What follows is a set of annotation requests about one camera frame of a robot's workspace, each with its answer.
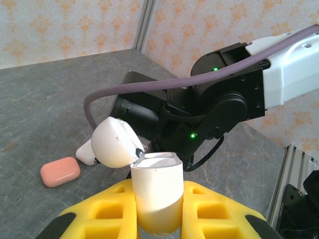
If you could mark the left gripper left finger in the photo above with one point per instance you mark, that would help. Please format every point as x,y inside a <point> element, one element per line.
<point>99,219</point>

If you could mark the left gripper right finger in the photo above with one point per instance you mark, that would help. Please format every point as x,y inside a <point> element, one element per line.
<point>219,219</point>

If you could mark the pink earbud charging case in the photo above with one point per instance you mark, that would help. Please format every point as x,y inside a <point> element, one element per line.
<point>59,171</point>

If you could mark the white earbud charging case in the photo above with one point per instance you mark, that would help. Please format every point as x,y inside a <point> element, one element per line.
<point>157,194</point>
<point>84,154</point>

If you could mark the right black-and-white robot arm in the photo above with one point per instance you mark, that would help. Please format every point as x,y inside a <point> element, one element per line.
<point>286,74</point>

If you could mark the wide aluminium mounting beam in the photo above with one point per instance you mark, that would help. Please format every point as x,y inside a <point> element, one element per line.
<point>284,179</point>

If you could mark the aluminium corner post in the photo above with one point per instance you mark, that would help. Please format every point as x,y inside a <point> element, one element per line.
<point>144,25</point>

